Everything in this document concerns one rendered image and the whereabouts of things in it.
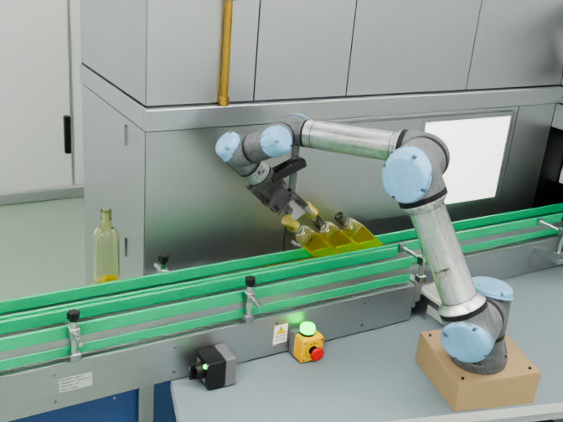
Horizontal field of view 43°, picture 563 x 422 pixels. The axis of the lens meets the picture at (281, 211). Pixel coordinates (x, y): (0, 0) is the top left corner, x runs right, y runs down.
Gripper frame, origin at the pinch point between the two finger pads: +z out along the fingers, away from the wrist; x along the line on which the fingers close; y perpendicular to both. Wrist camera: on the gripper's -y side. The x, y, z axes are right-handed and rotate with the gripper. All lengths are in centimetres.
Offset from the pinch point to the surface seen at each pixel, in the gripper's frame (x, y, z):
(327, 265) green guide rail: 6.3, 8.6, 14.9
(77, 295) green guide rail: -3, 57, -37
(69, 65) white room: -310, 6, 23
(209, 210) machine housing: -14.8, 18.4, -15.3
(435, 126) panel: -12, -51, 31
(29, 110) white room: -310, 45, 22
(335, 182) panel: -12.0, -13.5, 12.1
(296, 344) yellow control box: 19.3, 31.6, 12.3
